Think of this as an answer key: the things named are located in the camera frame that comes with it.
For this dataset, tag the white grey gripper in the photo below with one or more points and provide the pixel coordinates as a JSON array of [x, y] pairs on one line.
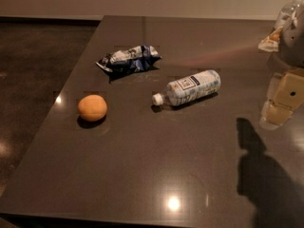
[[293, 45]]

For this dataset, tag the blue label plastic water bottle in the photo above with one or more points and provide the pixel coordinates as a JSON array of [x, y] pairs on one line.
[[189, 89]]

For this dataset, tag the yellow snack packet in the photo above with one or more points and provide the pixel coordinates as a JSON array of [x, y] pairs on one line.
[[271, 42]]

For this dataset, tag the crumpled blue chip bag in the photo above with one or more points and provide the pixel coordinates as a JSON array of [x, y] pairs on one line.
[[133, 60]]

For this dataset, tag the orange round fruit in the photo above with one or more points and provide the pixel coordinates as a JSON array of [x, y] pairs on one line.
[[92, 108]]

